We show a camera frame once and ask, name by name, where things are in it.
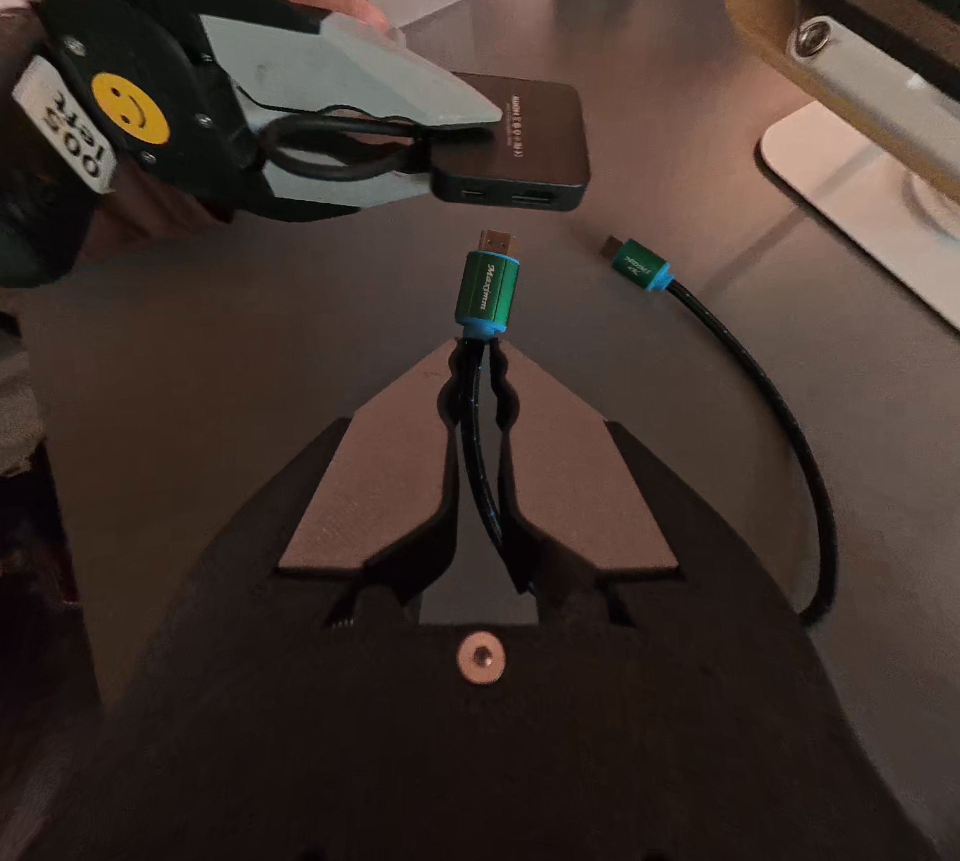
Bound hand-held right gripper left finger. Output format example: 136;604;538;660
277;339;461;597

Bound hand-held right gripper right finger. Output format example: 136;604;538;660
489;339;681;597

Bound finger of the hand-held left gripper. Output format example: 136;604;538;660
197;12;505;131
261;165;434;211

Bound black hdmi cable green plugs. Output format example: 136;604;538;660
454;228;841;628

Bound black hub adapter with cable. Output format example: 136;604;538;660
255;72;592;213

